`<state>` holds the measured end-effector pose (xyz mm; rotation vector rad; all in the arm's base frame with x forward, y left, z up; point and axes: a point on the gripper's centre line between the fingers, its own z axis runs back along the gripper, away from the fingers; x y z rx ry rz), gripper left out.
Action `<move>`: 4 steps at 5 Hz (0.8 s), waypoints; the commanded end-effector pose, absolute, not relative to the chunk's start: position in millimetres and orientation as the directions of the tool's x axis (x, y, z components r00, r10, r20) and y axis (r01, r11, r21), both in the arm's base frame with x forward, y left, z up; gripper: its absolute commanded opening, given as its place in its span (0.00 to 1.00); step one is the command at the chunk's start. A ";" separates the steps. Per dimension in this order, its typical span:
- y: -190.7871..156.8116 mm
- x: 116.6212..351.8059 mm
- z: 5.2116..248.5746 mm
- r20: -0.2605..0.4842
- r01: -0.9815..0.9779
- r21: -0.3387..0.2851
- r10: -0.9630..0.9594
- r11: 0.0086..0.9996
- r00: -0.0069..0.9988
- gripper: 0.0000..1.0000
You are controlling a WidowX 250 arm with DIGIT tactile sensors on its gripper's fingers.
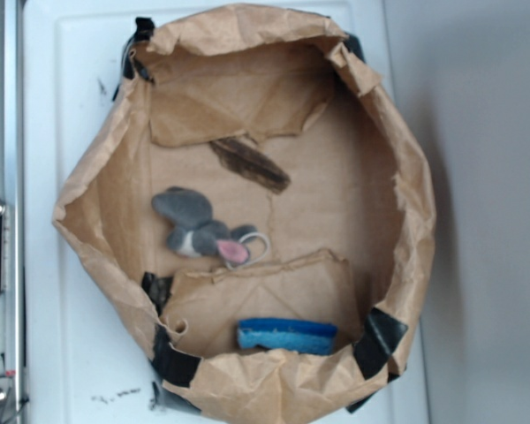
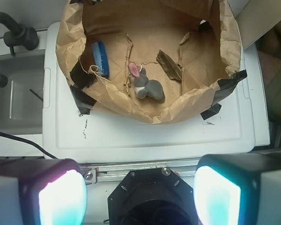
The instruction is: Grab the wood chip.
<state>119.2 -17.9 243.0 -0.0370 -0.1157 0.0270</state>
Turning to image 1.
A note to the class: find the blue sponge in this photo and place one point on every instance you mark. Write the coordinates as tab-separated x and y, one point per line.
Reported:
292	335

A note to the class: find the dark brown wood chip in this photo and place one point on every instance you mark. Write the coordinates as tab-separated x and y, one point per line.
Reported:
238	157

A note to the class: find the aluminium frame rail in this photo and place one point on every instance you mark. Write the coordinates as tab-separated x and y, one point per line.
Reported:
14	397

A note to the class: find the brown paper-lined bin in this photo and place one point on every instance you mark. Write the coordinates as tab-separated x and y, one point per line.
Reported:
352	236

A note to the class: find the grey plush mouse toy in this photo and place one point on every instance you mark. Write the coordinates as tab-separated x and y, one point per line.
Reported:
196	233

